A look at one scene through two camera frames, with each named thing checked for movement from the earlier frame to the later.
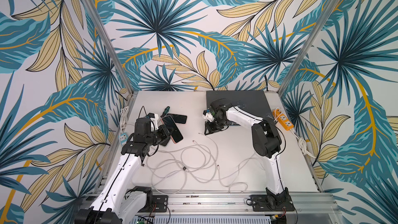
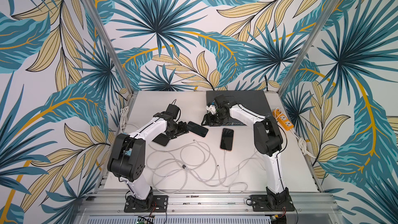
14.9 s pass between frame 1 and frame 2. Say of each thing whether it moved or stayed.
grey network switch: stayed
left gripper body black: moved
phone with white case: moved
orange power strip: stayed
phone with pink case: moved
